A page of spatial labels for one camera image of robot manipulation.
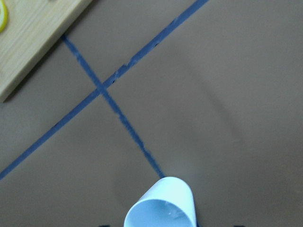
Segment bamboo cutting board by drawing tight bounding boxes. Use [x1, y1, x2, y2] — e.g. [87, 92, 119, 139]
[0, 0, 91, 102]

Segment light blue paper cup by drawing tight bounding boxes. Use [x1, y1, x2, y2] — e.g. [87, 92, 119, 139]
[124, 176, 197, 227]

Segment top lemon slice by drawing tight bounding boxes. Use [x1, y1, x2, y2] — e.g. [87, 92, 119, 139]
[0, 0, 8, 33]

